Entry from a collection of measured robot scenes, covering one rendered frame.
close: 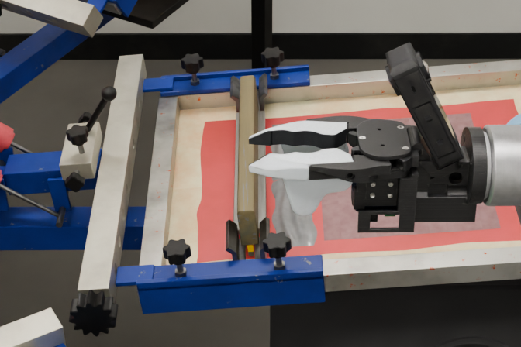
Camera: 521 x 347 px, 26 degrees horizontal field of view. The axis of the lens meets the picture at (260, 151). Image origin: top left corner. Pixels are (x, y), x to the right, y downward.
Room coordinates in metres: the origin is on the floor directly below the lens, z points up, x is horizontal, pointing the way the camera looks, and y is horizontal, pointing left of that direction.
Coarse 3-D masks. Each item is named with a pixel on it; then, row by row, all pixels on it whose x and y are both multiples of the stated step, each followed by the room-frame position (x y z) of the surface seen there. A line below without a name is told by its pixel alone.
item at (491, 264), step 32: (480, 64) 1.90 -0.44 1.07; (512, 64) 1.89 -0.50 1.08; (160, 96) 1.87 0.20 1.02; (192, 96) 1.87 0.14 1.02; (224, 96) 1.87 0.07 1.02; (288, 96) 1.87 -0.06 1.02; (320, 96) 1.87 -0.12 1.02; (352, 96) 1.87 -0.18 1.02; (160, 128) 1.76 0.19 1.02; (160, 160) 1.66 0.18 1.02; (160, 192) 1.56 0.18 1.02; (160, 224) 1.48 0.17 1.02; (160, 256) 1.39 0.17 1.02; (384, 256) 1.36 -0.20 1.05; (416, 256) 1.35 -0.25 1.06; (448, 256) 1.35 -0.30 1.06; (480, 256) 1.34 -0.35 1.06; (512, 256) 1.34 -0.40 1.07; (352, 288) 1.32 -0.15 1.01
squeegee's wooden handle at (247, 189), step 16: (240, 80) 1.81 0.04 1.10; (240, 96) 1.75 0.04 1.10; (256, 96) 1.78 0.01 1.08; (240, 112) 1.70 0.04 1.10; (256, 112) 1.72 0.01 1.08; (240, 128) 1.65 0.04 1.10; (256, 128) 1.68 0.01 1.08; (240, 144) 1.60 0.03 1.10; (240, 160) 1.55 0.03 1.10; (240, 176) 1.51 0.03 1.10; (256, 176) 1.53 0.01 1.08; (240, 192) 1.46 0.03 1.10; (256, 192) 1.49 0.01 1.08; (240, 208) 1.42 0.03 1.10; (256, 208) 1.45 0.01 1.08; (240, 224) 1.41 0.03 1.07; (256, 224) 1.41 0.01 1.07; (240, 240) 1.41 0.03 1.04; (256, 240) 1.41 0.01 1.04
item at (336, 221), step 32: (224, 192) 1.59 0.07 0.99; (224, 224) 1.51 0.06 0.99; (320, 224) 1.49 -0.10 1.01; (352, 224) 1.48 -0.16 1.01; (384, 224) 1.48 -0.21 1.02; (416, 224) 1.47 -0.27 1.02; (448, 224) 1.47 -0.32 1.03; (480, 224) 1.46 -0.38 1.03; (512, 224) 1.46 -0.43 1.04; (224, 256) 1.42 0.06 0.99
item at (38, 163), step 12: (12, 156) 1.63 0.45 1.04; (24, 156) 1.63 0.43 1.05; (36, 156) 1.63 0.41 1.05; (48, 156) 1.63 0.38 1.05; (60, 156) 1.62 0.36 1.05; (12, 168) 1.60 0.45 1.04; (24, 168) 1.60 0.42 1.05; (36, 168) 1.59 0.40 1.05; (48, 168) 1.59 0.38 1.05; (12, 180) 1.58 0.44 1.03; (24, 180) 1.58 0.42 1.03; (36, 180) 1.58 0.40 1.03; (96, 180) 1.58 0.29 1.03; (24, 192) 1.58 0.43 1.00; (36, 192) 1.58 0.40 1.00; (48, 192) 1.58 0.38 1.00
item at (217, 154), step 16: (352, 112) 1.82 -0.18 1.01; (368, 112) 1.81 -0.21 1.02; (384, 112) 1.81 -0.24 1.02; (400, 112) 1.80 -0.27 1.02; (448, 112) 1.79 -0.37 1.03; (464, 112) 1.79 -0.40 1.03; (480, 112) 1.79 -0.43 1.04; (496, 112) 1.78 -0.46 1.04; (512, 112) 1.78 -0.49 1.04; (208, 128) 1.80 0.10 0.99; (224, 128) 1.80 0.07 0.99; (208, 144) 1.75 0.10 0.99; (224, 144) 1.74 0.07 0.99; (208, 160) 1.69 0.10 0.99; (224, 160) 1.69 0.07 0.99; (208, 176) 1.65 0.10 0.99; (224, 176) 1.64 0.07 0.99
